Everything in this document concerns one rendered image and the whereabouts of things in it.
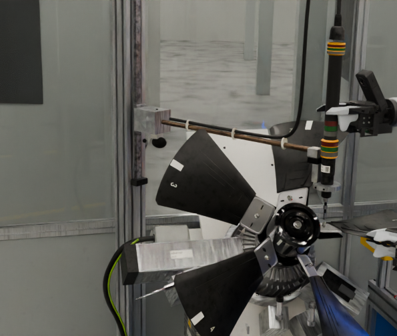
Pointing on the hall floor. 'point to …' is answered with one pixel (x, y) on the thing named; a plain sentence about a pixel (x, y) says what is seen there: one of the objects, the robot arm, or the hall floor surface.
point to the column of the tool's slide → (127, 159)
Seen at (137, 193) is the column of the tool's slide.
